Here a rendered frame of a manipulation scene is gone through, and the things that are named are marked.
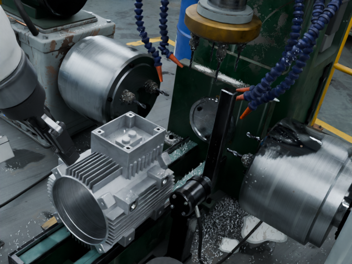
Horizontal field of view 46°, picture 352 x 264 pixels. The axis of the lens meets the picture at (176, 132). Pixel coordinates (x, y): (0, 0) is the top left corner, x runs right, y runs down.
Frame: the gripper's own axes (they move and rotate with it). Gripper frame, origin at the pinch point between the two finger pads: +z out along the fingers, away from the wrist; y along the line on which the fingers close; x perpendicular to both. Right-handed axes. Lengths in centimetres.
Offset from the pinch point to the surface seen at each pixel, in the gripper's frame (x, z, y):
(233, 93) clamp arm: -28.1, 0.8, -20.8
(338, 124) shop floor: -186, 237, -5
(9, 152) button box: 6.0, 4.0, 14.5
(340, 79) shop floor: -267, 285, 23
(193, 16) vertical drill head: -40.4, -1.8, -2.7
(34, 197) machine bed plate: 9.4, 31.0, 22.2
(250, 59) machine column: -55, 25, -7
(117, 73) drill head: -27.1, 13.7, 15.3
